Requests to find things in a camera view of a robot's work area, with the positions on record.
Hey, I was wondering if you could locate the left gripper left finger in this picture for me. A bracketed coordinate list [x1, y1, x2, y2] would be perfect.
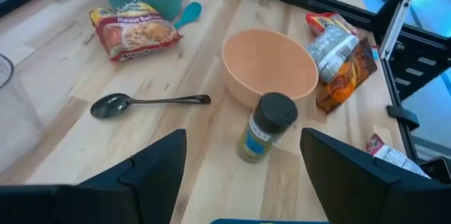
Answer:
[0, 128, 187, 224]

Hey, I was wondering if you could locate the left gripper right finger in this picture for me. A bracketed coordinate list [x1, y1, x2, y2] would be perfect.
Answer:
[299, 127, 451, 224]

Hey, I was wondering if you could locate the black spoon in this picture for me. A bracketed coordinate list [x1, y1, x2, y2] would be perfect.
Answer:
[89, 92, 212, 120]

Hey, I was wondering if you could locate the brown spice mix packet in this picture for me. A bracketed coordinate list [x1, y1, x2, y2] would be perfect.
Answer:
[315, 36, 378, 116]

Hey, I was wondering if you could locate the orange plastic bowl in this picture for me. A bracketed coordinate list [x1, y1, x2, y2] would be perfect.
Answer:
[221, 28, 320, 109]

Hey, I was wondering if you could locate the green white food packet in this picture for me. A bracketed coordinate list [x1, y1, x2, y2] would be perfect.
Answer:
[365, 132, 431, 180]

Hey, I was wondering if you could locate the small black box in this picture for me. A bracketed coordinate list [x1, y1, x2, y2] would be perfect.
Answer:
[419, 156, 451, 185]

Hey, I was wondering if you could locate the clear plastic container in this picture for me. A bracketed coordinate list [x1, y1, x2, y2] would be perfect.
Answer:
[0, 52, 44, 178]

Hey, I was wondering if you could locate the red roast beef ramen packet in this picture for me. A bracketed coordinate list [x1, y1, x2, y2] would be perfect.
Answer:
[88, 0, 184, 63]

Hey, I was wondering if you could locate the red yellow ramen packet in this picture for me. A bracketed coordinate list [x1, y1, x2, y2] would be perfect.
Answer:
[305, 11, 359, 38]

